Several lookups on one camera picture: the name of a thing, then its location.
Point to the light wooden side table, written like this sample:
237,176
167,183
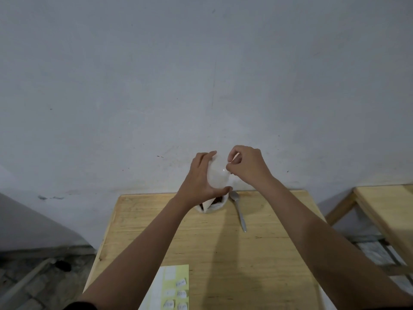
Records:
387,203

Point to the person's right forearm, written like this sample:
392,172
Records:
322,248

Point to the metal spoon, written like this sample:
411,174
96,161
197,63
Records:
235,196

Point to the wooden stick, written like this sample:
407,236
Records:
29,276

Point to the person's left forearm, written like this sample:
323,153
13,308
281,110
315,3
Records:
142,255

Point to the pale yellow label sheet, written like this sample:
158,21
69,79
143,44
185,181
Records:
175,272

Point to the small translucent plastic bag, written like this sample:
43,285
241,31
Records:
217,177

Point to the person's right hand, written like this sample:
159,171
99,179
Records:
251,167

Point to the person's black shirt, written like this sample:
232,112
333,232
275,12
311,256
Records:
80,307

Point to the person's left hand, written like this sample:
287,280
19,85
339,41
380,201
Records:
193,187

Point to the large clear plastic bag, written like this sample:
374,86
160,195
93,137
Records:
221,207

